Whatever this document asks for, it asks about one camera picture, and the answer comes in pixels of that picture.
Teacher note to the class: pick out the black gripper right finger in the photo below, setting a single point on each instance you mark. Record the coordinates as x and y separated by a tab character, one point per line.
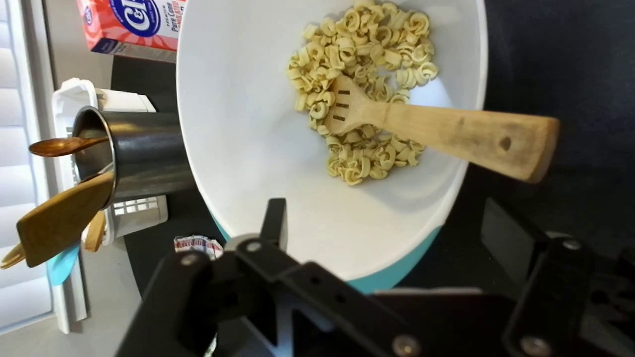
561	304

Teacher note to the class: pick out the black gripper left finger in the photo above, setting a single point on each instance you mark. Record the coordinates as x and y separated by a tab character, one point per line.
198	298

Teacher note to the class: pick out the slotted wooden spoon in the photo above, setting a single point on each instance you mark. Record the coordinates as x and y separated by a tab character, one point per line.
462	135

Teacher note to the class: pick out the white mixing bowl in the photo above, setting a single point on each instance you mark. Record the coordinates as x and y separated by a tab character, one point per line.
244	131

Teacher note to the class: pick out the brown round wooden spoon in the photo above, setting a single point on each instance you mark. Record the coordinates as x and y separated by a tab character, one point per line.
59	145

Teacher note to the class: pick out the light wooden utensil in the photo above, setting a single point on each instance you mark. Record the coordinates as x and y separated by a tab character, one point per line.
95	230

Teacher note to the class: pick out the teal silicone spatula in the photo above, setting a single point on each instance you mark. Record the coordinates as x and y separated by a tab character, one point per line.
61	266

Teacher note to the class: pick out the metal utensil cup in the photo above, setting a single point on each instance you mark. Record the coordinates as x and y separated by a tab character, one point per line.
145	159

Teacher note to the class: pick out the dark wooden flat spatula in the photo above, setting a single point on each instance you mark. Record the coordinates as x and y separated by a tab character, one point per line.
61	221

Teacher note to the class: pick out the white vertical blinds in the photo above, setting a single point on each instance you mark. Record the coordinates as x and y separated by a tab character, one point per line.
16	165

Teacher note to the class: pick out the pink sugar carton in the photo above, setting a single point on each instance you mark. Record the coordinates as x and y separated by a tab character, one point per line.
131	22

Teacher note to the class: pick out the yellow macaroni pasta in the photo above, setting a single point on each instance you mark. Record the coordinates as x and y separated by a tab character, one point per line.
383	46

